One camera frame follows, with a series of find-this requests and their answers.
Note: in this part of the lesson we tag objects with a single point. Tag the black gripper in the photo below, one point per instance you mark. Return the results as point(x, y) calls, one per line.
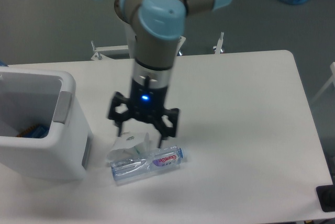
point(145, 105)

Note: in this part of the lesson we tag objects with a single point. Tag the white trash can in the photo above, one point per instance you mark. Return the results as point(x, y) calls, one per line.
point(42, 97)

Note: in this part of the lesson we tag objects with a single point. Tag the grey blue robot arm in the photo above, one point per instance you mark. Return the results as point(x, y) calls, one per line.
point(158, 26)

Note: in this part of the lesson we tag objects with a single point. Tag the blue item inside trash can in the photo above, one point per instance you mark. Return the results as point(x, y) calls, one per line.
point(35, 131)

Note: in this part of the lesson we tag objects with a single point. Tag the crushed clear plastic bottle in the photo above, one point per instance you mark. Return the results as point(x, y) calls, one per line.
point(143, 165)

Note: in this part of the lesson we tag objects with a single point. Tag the blue object at left edge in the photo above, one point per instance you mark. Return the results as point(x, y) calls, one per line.
point(3, 64)

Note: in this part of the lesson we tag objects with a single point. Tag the black device at table edge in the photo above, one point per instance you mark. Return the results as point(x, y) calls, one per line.
point(326, 197)

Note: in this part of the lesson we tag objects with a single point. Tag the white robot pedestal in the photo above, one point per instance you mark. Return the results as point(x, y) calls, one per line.
point(117, 52)

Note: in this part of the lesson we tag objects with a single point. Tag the white frame at right edge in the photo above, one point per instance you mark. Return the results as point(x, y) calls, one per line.
point(329, 83)

